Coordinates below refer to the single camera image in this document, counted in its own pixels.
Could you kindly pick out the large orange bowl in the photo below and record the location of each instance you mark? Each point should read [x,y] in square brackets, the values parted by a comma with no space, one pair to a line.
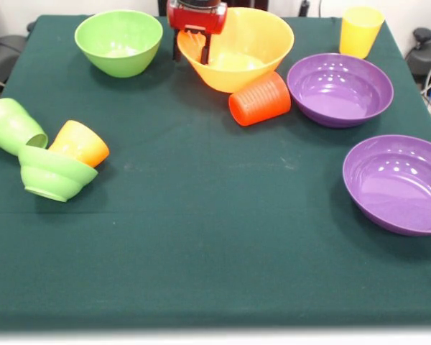
[255,43]

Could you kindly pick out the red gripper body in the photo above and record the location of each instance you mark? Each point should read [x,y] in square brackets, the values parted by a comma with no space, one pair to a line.
[195,19]

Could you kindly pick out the red cup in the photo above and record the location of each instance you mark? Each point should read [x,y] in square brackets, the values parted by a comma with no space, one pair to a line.
[260,102]

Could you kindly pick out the purple bowl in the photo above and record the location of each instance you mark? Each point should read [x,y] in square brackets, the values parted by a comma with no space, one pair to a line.
[398,190]
[339,97]

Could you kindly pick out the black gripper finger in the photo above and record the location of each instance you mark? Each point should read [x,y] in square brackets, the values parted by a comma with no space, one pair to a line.
[176,45]
[205,48]

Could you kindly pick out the large green bowl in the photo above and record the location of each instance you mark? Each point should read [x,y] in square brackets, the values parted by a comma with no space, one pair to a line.
[104,46]

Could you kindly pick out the small green bowl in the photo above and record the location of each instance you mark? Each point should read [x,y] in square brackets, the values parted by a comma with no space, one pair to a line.
[54,176]

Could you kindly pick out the grey black machine base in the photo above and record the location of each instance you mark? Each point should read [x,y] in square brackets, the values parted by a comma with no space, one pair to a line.
[3,54]
[429,57]

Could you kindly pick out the orange cup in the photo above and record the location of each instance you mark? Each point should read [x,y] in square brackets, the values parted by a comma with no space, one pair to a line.
[82,143]

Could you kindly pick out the green cup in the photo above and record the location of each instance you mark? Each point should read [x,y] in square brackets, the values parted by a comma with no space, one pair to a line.
[10,125]

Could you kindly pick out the yellow cup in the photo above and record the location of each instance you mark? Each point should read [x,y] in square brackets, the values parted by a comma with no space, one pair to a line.
[359,36]

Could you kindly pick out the dark green tablecloth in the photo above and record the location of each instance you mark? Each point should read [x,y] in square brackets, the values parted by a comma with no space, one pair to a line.
[215,280]

